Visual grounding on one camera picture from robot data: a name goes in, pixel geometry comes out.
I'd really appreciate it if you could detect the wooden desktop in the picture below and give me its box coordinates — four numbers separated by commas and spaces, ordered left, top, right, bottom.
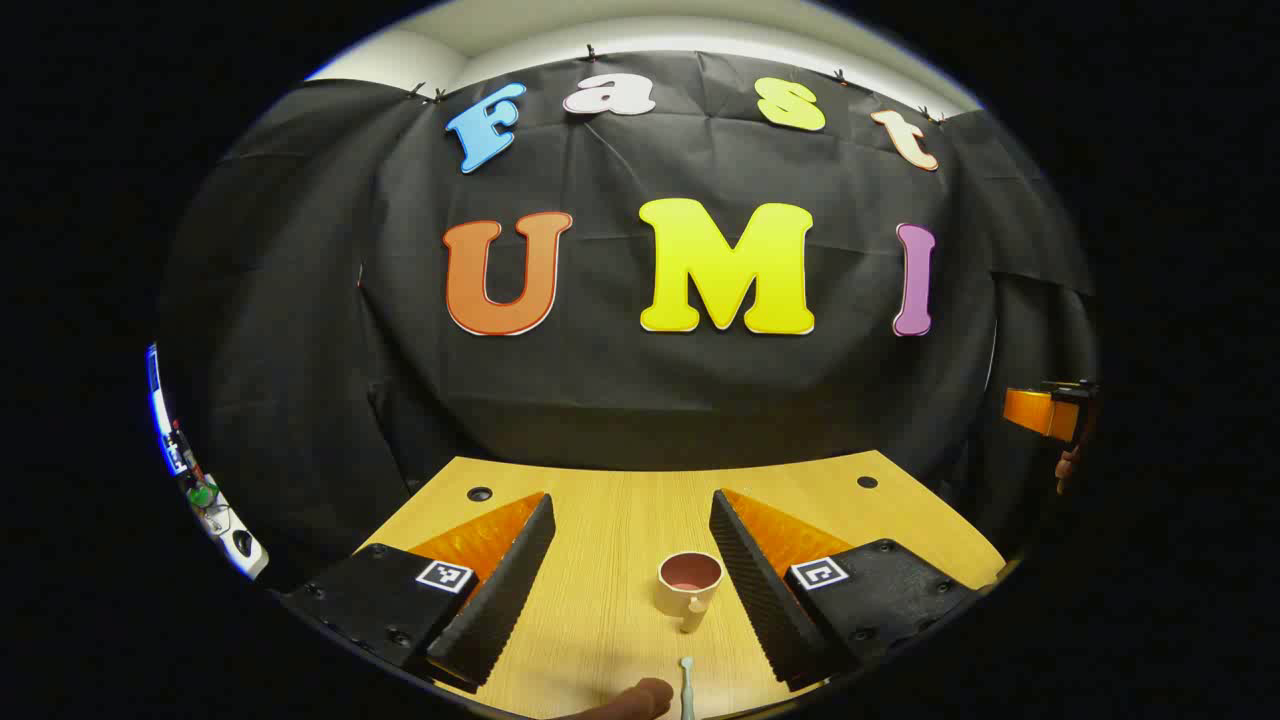
355, 450, 1009, 720

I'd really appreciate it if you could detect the beige cup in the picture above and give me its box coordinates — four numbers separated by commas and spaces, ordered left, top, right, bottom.
657, 551, 724, 634

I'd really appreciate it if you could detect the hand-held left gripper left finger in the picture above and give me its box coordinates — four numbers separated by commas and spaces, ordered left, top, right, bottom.
280, 490, 557, 691

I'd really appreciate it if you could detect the white power strip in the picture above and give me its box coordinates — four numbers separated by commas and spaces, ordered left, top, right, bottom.
205, 490, 271, 581

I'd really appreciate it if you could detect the blue lit screen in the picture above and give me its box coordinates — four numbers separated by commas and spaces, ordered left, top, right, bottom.
147, 343, 191, 476

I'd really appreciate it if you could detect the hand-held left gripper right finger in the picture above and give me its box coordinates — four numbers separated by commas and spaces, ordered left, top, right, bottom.
708, 488, 989, 693

